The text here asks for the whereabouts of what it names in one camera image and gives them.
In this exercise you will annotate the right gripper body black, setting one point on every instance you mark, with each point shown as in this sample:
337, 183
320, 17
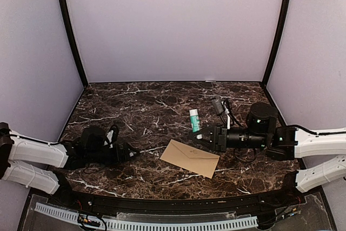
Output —
221, 145

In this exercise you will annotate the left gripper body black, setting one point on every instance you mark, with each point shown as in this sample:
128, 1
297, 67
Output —
117, 158

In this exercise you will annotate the green white glue stick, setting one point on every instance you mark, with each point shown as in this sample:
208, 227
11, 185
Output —
194, 119

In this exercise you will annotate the brown paper envelope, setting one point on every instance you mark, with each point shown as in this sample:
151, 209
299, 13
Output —
190, 158

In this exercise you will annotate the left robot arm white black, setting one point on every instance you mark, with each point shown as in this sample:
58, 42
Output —
20, 153

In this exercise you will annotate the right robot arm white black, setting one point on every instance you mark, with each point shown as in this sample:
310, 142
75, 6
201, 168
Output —
279, 143

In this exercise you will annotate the black front table rail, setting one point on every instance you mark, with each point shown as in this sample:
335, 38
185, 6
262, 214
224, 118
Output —
255, 203

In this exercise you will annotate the white slotted cable duct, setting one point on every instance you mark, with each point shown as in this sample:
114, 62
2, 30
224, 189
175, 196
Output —
127, 221

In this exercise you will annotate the black frame post left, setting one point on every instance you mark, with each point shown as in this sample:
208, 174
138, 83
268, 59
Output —
72, 42

